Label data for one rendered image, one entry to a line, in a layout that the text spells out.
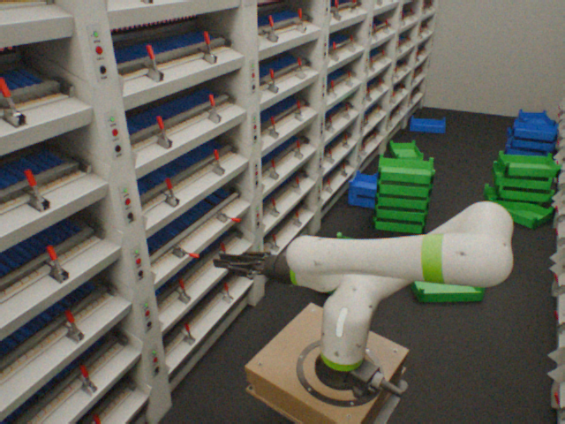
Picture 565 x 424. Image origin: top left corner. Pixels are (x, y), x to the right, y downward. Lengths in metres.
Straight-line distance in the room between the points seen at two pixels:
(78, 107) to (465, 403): 1.60
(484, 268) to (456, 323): 1.21
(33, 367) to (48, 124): 0.59
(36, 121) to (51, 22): 0.20
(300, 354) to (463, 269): 0.61
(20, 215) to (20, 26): 0.39
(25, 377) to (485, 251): 1.10
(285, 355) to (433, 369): 0.76
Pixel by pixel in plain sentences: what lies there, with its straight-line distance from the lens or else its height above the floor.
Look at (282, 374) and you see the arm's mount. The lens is 1.46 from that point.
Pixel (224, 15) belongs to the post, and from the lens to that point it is 1.80.
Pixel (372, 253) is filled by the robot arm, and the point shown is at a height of 0.82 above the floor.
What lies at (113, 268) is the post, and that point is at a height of 0.65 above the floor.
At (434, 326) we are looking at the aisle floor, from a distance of 2.27.
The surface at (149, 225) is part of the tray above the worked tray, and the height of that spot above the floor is 0.74.
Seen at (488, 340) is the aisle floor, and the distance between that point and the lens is 2.28.
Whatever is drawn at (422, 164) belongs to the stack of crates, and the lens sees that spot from 2.93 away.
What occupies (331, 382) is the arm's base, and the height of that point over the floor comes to 0.39.
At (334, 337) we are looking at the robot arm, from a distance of 1.32.
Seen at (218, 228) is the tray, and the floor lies 0.54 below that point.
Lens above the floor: 1.45
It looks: 29 degrees down
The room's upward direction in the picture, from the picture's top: straight up
